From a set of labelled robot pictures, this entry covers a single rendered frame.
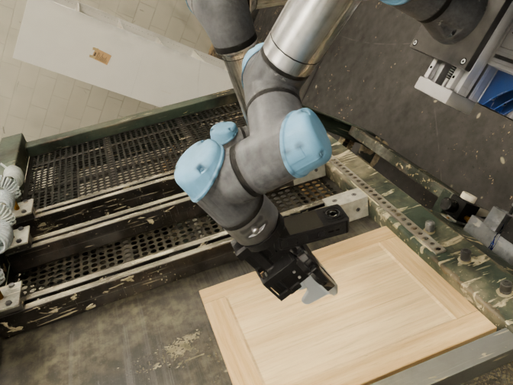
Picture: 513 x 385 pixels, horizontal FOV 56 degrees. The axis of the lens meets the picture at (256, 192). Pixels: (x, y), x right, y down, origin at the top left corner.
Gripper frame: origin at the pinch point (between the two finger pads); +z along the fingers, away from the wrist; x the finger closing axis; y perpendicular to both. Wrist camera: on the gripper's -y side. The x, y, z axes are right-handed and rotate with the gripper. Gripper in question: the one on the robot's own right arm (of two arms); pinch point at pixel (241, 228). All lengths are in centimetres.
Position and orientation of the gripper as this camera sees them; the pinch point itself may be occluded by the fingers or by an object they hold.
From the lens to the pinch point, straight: 150.3
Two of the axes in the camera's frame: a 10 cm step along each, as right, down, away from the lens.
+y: 3.2, 4.6, -8.3
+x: 9.4, -2.9, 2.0
